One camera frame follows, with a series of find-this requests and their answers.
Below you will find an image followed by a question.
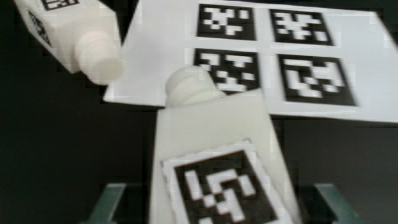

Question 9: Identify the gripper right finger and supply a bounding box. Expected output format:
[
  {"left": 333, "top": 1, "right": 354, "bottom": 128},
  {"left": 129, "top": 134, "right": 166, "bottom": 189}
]
[{"left": 315, "top": 183, "right": 363, "bottom": 224}]

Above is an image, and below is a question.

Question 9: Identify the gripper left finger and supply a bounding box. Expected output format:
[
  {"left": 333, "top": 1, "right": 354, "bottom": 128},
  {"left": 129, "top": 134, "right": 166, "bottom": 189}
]
[{"left": 83, "top": 183, "right": 127, "bottom": 224}]

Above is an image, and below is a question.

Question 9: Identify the white stool leg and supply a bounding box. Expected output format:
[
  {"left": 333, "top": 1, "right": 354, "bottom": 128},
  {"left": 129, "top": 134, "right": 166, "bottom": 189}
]
[
  {"left": 150, "top": 66, "right": 303, "bottom": 224},
  {"left": 15, "top": 0, "right": 125, "bottom": 85}
]

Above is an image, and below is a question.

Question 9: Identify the white marker sheet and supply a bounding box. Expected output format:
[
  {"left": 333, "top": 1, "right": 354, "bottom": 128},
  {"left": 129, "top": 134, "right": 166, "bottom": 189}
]
[{"left": 106, "top": 0, "right": 398, "bottom": 123}]

